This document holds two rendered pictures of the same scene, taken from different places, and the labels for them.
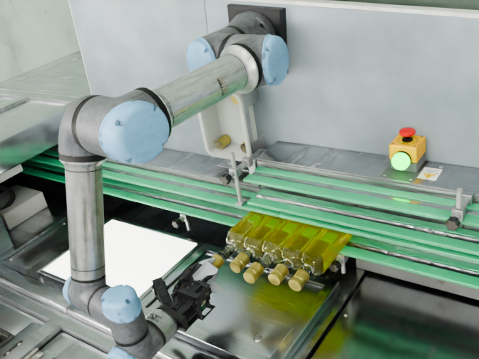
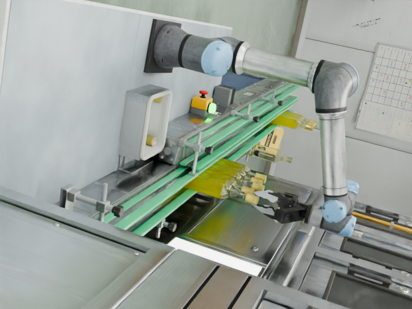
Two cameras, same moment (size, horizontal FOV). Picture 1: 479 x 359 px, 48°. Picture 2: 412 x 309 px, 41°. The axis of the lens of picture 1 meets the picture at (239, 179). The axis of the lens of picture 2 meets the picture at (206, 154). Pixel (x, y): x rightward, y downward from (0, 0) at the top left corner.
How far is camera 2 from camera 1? 2.65 m
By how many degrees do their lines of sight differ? 99
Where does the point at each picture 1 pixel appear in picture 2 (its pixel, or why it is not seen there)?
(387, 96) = (192, 75)
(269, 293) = (233, 213)
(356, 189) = (217, 129)
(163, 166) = (119, 196)
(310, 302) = (239, 203)
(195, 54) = (225, 53)
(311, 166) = (197, 129)
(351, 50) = not seen: hidden behind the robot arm
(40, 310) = not seen: outside the picture
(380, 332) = not seen: hidden behind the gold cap
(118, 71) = (46, 110)
